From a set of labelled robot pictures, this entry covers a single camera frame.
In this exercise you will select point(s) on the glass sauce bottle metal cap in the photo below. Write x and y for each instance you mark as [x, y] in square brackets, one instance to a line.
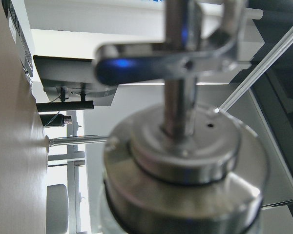
[181, 167]

